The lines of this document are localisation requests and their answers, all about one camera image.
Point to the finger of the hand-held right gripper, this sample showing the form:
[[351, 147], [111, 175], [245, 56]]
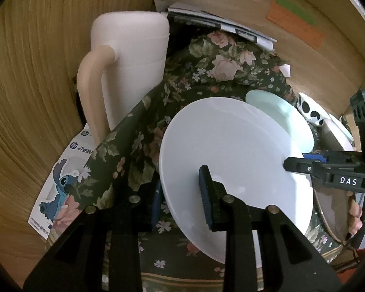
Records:
[[314, 157], [301, 166]]

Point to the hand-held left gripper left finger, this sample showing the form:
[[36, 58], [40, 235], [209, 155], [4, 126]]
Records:
[[156, 202]]

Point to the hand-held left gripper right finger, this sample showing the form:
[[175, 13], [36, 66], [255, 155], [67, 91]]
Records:
[[205, 194]]

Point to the brown plate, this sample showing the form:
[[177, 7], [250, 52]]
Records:
[[328, 210]]

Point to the large white plate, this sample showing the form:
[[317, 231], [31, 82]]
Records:
[[231, 146]]

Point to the pale green plate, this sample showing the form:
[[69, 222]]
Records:
[[279, 112]]

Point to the person's right hand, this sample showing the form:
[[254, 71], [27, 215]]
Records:
[[356, 216]]

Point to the black spotted white bowl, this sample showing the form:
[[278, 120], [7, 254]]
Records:
[[310, 111]]

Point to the small pink paper slip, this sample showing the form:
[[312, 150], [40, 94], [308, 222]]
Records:
[[285, 70]]

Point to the white box with cartoon print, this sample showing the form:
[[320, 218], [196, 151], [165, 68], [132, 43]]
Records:
[[57, 188]]

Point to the dark green floral cloth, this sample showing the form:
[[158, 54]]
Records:
[[176, 97]]

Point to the orange sticky note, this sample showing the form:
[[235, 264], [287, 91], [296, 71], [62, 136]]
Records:
[[295, 26]]

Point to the green sticky note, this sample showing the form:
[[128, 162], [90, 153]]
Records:
[[298, 10]]

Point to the stack of papers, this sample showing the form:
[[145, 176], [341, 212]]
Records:
[[200, 15]]

